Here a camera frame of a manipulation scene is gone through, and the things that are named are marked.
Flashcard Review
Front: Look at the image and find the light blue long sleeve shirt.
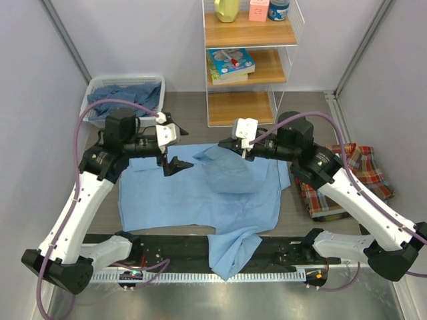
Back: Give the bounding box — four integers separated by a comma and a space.
118, 144, 290, 280

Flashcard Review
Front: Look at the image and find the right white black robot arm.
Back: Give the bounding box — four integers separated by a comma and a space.
218, 111, 426, 282

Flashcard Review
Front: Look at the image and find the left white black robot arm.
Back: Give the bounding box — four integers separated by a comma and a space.
21, 108, 192, 295

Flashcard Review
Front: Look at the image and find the dark blue checked shirt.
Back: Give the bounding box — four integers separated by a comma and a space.
87, 83, 161, 121

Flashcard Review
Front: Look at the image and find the green book underneath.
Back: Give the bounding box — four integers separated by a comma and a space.
207, 59, 248, 85

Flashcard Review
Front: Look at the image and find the white plastic basket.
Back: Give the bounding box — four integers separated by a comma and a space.
79, 74, 166, 129

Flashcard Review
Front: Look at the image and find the red white marker pen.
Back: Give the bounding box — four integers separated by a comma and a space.
222, 50, 240, 67

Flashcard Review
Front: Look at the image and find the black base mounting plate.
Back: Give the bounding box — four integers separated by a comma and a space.
79, 233, 342, 274

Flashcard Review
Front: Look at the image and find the red plaid folded shirt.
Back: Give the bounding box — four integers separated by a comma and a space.
296, 143, 394, 222

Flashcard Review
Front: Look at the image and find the yellow bottle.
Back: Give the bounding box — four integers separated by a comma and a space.
214, 0, 240, 23

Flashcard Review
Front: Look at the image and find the pink box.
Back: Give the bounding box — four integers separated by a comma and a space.
248, 0, 270, 22

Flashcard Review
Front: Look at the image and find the blue tin can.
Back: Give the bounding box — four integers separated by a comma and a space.
268, 0, 290, 21

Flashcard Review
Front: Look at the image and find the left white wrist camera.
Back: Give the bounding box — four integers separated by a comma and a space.
155, 112, 181, 154

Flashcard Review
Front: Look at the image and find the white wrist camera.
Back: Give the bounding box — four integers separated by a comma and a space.
155, 112, 181, 154
232, 118, 258, 149

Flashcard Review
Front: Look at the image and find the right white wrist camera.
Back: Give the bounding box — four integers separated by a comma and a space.
232, 118, 258, 149

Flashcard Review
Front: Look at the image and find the white wire wooden shelf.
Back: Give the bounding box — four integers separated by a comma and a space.
201, 1, 305, 127

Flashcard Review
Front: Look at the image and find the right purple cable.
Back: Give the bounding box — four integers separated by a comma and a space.
248, 111, 427, 294

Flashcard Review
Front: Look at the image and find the purple cable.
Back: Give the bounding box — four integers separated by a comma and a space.
35, 99, 171, 320
248, 111, 427, 294

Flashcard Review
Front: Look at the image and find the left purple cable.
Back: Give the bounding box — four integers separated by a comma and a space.
35, 99, 171, 320

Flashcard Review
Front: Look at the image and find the white slotted cable duct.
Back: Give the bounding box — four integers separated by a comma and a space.
90, 268, 306, 284

